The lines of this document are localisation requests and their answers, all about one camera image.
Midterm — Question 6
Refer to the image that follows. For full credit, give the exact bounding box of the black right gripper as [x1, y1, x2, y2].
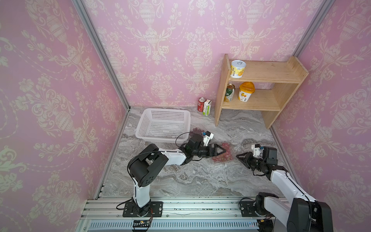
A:
[237, 152, 267, 171]

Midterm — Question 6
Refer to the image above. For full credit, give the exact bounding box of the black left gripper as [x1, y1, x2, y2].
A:
[192, 144, 226, 159]

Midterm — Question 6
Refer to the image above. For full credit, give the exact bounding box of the light red grape bunch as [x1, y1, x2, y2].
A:
[212, 142, 233, 162]

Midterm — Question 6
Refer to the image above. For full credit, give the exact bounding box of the dark red grape bunch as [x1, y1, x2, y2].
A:
[191, 127, 205, 135]

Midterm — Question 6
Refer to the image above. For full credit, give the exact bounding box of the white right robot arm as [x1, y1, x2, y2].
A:
[236, 148, 333, 232]

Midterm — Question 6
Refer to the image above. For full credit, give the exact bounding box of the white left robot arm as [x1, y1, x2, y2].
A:
[127, 142, 226, 217]

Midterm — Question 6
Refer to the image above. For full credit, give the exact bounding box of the green white carton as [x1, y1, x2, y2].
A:
[203, 100, 212, 116]

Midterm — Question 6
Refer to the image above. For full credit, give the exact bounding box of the red soda can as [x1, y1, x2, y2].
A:
[197, 97, 206, 112]

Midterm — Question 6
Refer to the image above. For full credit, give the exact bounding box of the green drink can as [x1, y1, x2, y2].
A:
[224, 83, 235, 102]

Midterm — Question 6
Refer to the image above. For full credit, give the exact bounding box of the wooden shelf unit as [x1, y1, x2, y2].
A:
[215, 53, 309, 129]

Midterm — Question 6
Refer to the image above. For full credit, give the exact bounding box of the white perforated plastic basket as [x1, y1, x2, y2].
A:
[135, 108, 191, 144]

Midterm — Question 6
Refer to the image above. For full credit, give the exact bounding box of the yellow lidded cup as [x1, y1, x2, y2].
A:
[238, 82, 255, 102]

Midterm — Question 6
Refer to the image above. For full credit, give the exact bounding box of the yellow can white lid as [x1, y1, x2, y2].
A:
[230, 60, 246, 79]

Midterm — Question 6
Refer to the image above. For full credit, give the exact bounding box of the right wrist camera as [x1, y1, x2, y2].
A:
[251, 144, 278, 165]

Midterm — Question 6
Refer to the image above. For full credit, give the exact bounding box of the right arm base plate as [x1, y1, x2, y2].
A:
[238, 199, 260, 218]

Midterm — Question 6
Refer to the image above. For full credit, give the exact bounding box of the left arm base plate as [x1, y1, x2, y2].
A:
[122, 201, 163, 218]

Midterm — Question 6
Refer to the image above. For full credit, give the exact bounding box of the aluminium rail frame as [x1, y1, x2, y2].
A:
[75, 197, 328, 232]

